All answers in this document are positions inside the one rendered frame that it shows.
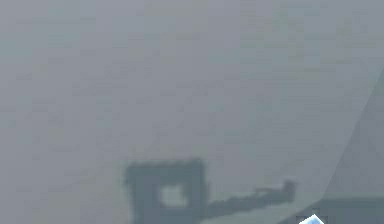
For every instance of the white and blue object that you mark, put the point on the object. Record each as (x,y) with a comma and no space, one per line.
(313,220)

